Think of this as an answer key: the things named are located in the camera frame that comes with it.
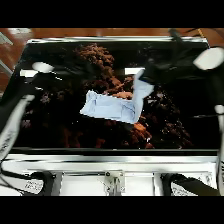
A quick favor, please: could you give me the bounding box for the silver frame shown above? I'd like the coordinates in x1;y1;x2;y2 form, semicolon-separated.
0;153;222;197

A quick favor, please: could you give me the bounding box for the pale blue shirt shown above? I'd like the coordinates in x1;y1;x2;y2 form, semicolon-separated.
79;68;155;125

